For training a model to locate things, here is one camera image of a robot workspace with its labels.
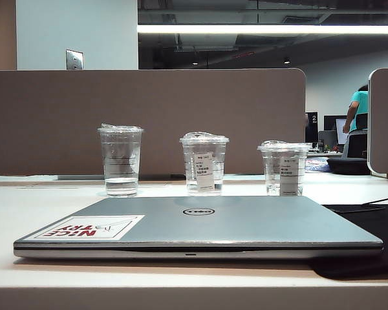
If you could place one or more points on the long ceiling light strip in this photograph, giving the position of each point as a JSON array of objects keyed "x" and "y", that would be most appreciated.
[{"x": 262, "y": 28}]

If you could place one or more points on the black sign with numeral two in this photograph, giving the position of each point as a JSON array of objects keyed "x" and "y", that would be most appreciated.
[{"x": 311, "y": 127}]

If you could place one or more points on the black round cushion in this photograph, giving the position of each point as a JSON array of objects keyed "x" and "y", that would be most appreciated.
[{"x": 347, "y": 166}]

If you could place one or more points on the short clear cup with label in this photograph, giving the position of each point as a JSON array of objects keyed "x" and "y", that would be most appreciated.
[{"x": 273, "y": 174}]

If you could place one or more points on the black mouse mat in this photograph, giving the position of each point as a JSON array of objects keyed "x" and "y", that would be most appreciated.
[{"x": 375, "y": 232}]

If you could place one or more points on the black office chair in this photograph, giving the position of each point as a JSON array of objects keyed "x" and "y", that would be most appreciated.
[{"x": 357, "y": 147}]

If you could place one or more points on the silver Dell laptop with sticker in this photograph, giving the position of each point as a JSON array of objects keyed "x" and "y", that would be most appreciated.
[{"x": 245, "y": 226}]

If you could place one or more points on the lit computer monitor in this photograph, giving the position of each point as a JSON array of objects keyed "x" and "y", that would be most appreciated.
[{"x": 340, "y": 130}]

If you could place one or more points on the tall clear unlabeled plastic cup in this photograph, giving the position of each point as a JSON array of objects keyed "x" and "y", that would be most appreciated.
[{"x": 121, "y": 181}]

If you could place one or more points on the wide brown desk partition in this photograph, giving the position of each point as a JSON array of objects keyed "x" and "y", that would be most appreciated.
[{"x": 181, "y": 103}]

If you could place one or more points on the metal wall switch plate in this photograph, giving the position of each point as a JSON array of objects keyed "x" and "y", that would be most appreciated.
[{"x": 74, "y": 59}]

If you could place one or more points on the person in teal shirt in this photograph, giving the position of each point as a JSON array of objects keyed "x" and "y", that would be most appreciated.
[{"x": 359, "y": 106}]

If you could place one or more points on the brown partition with white edge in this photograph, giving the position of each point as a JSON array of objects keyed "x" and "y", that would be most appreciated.
[{"x": 386, "y": 122}]

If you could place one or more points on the blue patterned cloth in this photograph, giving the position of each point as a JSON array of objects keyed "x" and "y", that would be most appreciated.
[{"x": 317, "y": 166}]

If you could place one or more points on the clear plastic cup with label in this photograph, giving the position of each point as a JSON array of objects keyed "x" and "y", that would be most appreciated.
[{"x": 194, "y": 161}]

